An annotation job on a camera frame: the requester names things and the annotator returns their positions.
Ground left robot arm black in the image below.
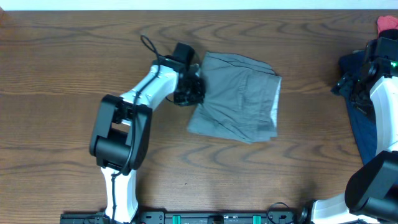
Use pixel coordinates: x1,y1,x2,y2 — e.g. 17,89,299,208
89,42,205,223

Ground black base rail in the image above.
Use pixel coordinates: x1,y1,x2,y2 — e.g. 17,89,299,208
60,207,312,224

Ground red cloth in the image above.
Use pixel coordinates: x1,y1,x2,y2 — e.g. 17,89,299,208
376,16,398,34

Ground dark blue garment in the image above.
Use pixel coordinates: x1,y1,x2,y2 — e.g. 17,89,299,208
338,50,377,165

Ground grey shorts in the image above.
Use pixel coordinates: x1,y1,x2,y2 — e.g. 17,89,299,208
187,52,282,144

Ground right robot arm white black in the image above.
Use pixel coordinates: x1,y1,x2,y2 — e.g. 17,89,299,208
299,37,397,223

